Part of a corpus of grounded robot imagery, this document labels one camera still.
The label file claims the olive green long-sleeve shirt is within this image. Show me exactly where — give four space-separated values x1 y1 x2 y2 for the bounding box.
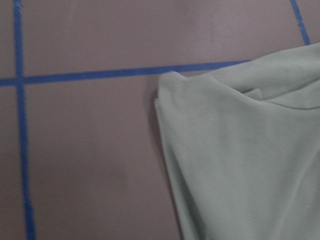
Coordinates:
155 43 320 240

